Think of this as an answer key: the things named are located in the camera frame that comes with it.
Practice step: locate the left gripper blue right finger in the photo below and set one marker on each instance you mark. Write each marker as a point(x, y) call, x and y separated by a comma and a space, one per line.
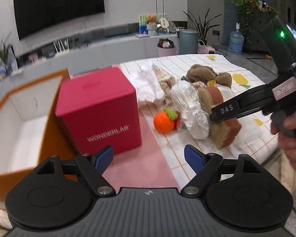
point(206, 168)

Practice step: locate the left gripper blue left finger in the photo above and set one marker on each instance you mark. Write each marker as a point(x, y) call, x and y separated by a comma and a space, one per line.
point(91, 169)

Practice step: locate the brown plush toy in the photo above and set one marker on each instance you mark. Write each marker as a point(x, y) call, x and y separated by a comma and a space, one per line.
point(222, 133)

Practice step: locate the silver foil snack package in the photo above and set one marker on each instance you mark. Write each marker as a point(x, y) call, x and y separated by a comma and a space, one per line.
point(186, 101)

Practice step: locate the cream pink knitted toy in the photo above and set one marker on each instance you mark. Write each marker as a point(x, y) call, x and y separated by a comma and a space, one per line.
point(166, 81)

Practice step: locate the person's right hand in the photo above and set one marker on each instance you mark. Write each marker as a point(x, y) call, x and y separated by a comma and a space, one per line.
point(286, 143)

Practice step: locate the blue water jug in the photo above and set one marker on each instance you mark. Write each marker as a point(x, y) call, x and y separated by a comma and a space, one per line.
point(236, 40)

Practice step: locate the red Wonderlab cube box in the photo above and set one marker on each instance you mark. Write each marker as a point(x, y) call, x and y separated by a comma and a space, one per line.
point(99, 109)

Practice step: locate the lemon pattern white tablecloth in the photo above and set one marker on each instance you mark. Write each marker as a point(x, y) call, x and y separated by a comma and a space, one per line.
point(253, 139)

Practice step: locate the orange knitted fruit toy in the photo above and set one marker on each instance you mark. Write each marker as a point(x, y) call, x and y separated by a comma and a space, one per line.
point(166, 121)

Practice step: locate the orange white storage box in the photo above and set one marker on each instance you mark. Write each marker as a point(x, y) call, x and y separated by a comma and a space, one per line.
point(29, 129)

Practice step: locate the pink small stool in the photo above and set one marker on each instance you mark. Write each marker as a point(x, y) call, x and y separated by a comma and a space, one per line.
point(205, 49)

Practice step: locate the green potted plant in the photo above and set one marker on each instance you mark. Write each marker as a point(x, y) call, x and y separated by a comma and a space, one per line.
point(202, 26)

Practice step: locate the white crumpled paper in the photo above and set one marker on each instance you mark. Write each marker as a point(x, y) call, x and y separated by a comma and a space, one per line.
point(147, 86)

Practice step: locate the grey round trash bin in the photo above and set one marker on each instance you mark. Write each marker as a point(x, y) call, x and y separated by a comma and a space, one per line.
point(188, 41)

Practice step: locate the white wifi router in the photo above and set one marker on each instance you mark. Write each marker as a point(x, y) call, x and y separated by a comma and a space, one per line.
point(61, 47)

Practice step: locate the pink waste basket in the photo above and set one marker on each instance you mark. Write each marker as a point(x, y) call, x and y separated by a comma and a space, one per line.
point(166, 48)

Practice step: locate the small teddy bear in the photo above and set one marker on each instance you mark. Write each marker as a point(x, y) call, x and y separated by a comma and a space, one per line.
point(151, 25)

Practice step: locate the black wall television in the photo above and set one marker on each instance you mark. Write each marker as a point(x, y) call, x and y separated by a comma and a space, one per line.
point(32, 16)

